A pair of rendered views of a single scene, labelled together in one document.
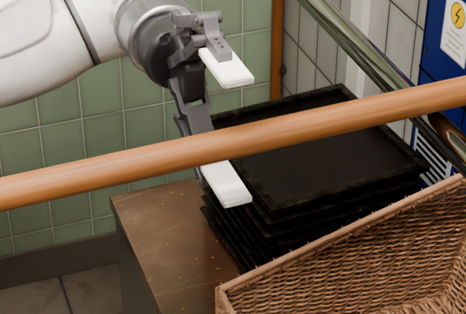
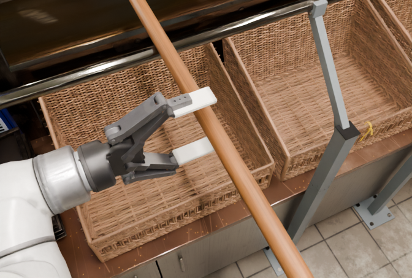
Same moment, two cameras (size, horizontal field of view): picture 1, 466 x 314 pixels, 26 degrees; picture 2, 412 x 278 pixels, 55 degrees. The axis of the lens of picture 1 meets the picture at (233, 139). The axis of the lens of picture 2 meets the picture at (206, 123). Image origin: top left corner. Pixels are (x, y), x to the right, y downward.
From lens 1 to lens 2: 0.90 m
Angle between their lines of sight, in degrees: 65
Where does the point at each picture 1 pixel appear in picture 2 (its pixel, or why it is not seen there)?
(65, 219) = not seen: outside the picture
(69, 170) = (263, 200)
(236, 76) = (208, 94)
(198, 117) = (149, 158)
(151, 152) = (237, 157)
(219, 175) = (189, 153)
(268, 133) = not seen: hidden behind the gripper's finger
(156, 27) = (94, 164)
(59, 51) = (62, 261)
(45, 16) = (40, 264)
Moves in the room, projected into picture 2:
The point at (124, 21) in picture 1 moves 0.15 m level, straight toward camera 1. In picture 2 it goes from (65, 195) to (173, 176)
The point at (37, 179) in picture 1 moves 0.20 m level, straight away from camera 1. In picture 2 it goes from (274, 218) to (129, 264)
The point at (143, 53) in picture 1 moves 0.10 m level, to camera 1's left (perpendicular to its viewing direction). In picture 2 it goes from (108, 180) to (102, 248)
